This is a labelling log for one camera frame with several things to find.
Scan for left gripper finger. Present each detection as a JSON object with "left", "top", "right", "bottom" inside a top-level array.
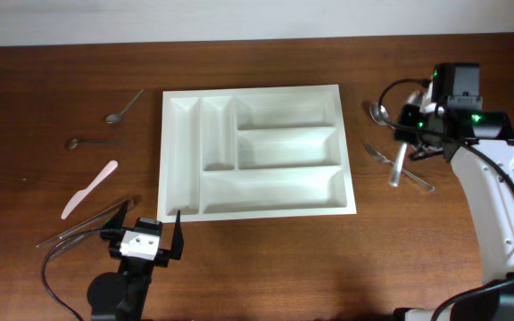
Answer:
[
  {"left": 170, "top": 210, "right": 184, "bottom": 260},
  {"left": 100, "top": 200, "right": 129, "bottom": 241}
]

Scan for steel tablespoon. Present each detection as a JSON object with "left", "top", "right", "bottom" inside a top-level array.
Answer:
[
  {"left": 388, "top": 143, "right": 408, "bottom": 187},
  {"left": 369, "top": 102, "right": 394, "bottom": 128}
]

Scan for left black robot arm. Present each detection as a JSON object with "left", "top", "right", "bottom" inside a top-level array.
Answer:
[{"left": 87, "top": 200, "right": 185, "bottom": 320}]

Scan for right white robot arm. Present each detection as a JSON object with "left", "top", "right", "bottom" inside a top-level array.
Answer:
[{"left": 389, "top": 62, "right": 514, "bottom": 320}]

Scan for long steel tongs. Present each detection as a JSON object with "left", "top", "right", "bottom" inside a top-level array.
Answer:
[{"left": 36, "top": 199, "right": 137, "bottom": 258}]

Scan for pink plastic knife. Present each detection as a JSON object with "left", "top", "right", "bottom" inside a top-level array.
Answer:
[{"left": 61, "top": 160, "right": 119, "bottom": 219}]

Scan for steel fork middle right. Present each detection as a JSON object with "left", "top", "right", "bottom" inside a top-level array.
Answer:
[{"left": 363, "top": 143, "right": 435, "bottom": 192}]

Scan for small dark teaspoon lower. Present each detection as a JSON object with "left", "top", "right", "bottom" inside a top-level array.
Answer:
[{"left": 65, "top": 138, "right": 121, "bottom": 150}]

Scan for small steel teaspoon upper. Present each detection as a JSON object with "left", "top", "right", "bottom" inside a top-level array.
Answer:
[{"left": 104, "top": 89, "right": 144, "bottom": 124}]

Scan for white plastic cutlery tray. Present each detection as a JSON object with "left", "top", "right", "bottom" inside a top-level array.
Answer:
[{"left": 157, "top": 85, "right": 356, "bottom": 223}]

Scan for left black camera cable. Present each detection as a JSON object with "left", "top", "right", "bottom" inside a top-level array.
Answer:
[{"left": 39, "top": 227, "right": 122, "bottom": 321}]

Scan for black camera cable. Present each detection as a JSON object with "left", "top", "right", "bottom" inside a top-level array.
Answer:
[
  {"left": 39, "top": 227, "right": 122, "bottom": 321},
  {"left": 377, "top": 78, "right": 514, "bottom": 321}
]

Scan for right black camera cable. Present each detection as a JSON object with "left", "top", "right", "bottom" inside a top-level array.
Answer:
[{"left": 377, "top": 78, "right": 514, "bottom": 321}]

